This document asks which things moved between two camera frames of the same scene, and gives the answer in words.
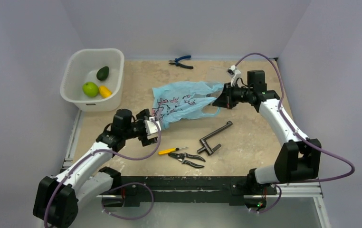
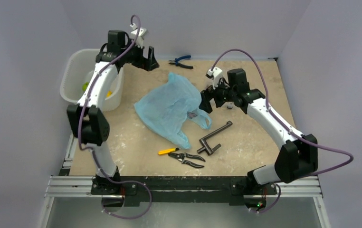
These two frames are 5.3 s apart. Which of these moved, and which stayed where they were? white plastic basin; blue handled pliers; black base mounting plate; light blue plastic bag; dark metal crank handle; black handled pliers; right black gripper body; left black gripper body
Moved: light blue plastic bag; left black gripper body; right black gripper body
Stayed: dark metal crank handle; white plastic basin; black base mounting plate; blue handled pliers; black handled pliers
